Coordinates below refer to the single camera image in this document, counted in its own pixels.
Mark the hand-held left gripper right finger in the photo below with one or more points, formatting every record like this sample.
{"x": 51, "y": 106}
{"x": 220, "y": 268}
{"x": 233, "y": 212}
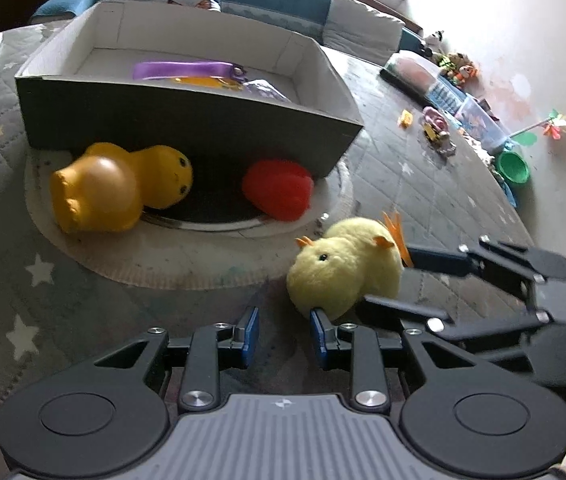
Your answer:
{"x": 319, "y": 335}

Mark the green plush toy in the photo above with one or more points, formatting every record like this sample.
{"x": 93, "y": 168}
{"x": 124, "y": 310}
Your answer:
{"x": 445, "y": 61}

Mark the red plush toy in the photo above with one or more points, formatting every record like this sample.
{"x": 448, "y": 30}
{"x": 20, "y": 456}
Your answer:
{"x": 278, "y": 190}

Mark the purple sequin pouch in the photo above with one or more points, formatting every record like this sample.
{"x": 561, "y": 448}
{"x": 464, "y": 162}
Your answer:
{"x": 265, "y": 91}

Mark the yellow plush chick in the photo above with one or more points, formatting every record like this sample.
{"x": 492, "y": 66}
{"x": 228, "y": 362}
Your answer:
{"x": 343, "y": 265}

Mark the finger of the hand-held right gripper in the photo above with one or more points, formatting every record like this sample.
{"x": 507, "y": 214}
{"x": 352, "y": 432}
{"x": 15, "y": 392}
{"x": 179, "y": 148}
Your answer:
{"x": 438, "y": 260}
{"x": 398, "y": 307}

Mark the orange plush tiger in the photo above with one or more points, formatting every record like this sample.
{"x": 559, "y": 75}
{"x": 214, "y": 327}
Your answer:
{"x": 465, "y": 75}

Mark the pink toy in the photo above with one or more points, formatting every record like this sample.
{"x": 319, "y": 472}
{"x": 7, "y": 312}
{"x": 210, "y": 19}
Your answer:
{"x": 435, "y": 117}

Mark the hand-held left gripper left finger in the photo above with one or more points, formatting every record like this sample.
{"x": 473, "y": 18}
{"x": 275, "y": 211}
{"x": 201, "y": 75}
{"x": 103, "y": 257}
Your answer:
{"x": 250, "y": 335}

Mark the small grey toy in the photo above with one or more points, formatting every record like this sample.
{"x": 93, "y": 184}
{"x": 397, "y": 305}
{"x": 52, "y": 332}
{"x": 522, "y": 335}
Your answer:
{"x": 448, "y": 148}

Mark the large yellow rubber duck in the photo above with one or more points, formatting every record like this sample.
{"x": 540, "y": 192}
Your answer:
{"x": 98, "y": 185}

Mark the clear plastic toy bin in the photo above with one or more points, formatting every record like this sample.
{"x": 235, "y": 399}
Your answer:
{"x": 473, "y": 115}

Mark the black and white plush toy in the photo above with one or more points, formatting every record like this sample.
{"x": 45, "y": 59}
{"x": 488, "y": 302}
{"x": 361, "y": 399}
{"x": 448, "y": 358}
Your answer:
{"x": 433, "y": 41}

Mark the black flat lid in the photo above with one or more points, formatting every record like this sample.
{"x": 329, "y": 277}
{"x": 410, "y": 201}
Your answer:
{"x": 400, "y": 85}

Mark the green plastic bowl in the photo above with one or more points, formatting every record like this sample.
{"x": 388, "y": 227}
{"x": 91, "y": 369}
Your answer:
{"x": 513, "y": 167}

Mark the brown plush bear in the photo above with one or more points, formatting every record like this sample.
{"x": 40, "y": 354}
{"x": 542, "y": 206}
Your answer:
{"x": 462, "y": 59}

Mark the clear plastic container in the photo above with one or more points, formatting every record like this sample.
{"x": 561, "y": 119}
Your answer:
{"x": 410, "y": 72}

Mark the colourful pinwheel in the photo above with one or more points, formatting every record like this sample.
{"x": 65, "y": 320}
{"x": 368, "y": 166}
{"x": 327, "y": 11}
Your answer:
{"x": 555, "y": 125}

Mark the grey cardboard box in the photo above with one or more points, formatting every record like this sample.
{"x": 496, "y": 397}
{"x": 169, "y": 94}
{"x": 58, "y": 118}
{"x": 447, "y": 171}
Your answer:
{"x": 163, "y": 115}

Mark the small yellow toy block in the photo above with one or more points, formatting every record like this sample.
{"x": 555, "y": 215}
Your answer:
{"x": 406, "y": 118}

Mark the yellow toy truck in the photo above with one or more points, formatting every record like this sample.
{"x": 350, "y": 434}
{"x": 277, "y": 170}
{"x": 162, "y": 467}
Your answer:
{"x": 433, "y": 134}

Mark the white sofa cushion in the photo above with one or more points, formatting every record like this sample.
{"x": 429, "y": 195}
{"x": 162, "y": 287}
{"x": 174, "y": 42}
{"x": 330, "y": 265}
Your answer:
{"x": 363, "y": 30}

